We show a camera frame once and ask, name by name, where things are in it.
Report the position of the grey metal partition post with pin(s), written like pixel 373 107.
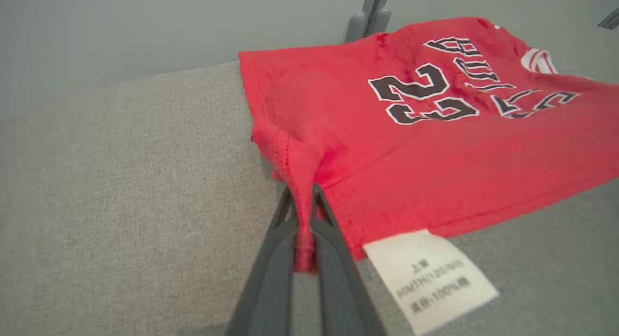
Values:
pixel 370 17

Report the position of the grey fabric sofa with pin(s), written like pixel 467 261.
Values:
pixel 121 181

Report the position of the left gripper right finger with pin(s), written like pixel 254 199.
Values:
pixel 338 297

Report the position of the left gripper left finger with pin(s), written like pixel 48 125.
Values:
pixel 271 297

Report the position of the red shirt with white sleeves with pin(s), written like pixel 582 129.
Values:
pixel 435 157

